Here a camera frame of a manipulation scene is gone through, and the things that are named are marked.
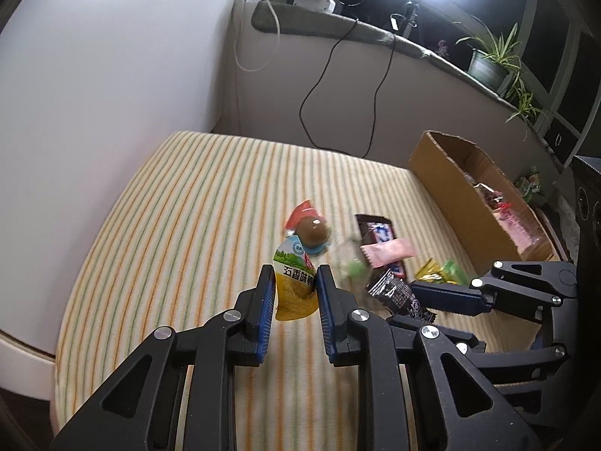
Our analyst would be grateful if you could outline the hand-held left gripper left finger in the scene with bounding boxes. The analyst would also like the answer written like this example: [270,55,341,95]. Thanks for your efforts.
[49,264,278,451]

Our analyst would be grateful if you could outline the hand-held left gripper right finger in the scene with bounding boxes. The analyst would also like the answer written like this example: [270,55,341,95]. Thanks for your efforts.
[316,264,545,451]

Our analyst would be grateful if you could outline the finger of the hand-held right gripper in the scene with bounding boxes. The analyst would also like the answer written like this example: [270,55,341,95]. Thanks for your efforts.
[408,259,578,325]
[387,314,570,386]

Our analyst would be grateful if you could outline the small green snack packet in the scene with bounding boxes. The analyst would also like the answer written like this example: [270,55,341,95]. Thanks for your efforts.
[439,260,471,285]

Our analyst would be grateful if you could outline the small gold snack packet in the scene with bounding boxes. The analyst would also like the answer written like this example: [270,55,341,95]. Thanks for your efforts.
[415,258,447,285]

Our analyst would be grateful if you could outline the yellow snack packet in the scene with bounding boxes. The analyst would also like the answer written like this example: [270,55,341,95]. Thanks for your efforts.
[273,237,320,322]

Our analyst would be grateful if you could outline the clear green candy packet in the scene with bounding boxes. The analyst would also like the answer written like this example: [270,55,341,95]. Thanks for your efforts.
[329,239,370,288]

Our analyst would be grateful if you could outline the black white print packet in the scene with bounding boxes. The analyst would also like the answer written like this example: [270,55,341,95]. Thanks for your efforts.
[366,270,438,322]

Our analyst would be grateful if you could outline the pink snack packet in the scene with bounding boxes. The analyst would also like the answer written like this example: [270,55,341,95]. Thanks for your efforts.
[361,239,418,268]

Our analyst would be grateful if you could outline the red snack with brown ball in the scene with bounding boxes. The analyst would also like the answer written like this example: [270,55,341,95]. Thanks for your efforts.
[285,200,333,257]

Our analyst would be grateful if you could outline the brown chocolate bar packet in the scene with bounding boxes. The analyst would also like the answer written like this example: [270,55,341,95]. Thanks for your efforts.
[354,213,407,279]

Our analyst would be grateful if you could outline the red white snack packet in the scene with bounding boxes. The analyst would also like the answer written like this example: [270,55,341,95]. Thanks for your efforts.
[473,182,513,213]

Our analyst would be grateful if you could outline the cardboard box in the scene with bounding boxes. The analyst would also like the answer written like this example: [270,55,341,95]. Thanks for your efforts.
[408,130,562,276]

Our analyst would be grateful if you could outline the green printed bag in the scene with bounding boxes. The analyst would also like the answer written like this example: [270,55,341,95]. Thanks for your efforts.
[514,166,546,199]

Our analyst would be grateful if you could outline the striped yellow blanket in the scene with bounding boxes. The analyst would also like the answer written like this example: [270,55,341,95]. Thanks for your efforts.
[49,130,579,451]

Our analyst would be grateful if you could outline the potted spider plant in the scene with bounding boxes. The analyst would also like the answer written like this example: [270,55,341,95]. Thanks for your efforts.
[455,21,548,142]

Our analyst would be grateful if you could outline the black tripod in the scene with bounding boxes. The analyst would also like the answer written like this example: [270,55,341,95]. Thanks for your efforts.
[399,0,422,39]

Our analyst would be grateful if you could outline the grey windowsill mat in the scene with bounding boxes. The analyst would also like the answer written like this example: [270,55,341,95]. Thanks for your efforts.
[251,0,574,176]

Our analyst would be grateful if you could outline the white window frame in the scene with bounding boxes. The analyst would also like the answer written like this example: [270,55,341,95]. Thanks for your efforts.
[514,0,601,156]

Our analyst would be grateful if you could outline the black ring light cable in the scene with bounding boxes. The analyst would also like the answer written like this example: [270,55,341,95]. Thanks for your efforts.
[365,40,398,159]

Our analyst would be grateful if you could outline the black power cable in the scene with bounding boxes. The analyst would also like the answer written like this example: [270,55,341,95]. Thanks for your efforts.
[299,19,360,152]

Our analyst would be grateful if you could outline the white cable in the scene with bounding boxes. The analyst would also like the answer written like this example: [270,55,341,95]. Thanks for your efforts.
[233,0,282,72]

